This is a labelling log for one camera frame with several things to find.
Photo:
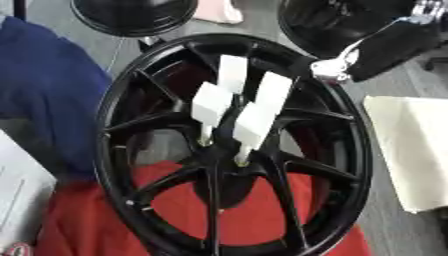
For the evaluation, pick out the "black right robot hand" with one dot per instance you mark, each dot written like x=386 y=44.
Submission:
x=396 y=46

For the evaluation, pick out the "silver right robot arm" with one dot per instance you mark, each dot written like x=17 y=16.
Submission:
x=430 y=10

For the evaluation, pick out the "white pin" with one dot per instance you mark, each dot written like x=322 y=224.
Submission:
x=210 y=103
x=274 y=90
x=232 y=71
x=254 y=125

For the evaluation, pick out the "black spoked wheel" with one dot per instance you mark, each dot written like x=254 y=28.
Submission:
x=213 y=186

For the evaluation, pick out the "cream sheet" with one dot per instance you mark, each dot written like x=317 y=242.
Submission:
x=411 y=150

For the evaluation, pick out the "pale pink object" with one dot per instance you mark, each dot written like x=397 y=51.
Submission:
x=219 y=10

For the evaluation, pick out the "blue fabric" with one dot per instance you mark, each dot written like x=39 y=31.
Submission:
x=46 y=93

